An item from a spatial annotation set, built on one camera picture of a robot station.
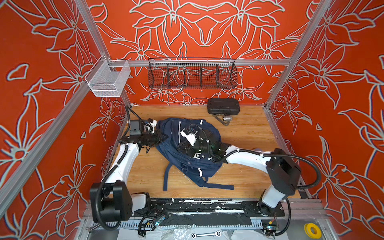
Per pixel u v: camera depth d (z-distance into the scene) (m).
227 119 1.07
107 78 0.94
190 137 0.69
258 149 0.51
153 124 0.77
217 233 0.67
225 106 1.11
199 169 0.79
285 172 0.45
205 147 0.62
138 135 0.64
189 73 0.99
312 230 0.68
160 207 0.74
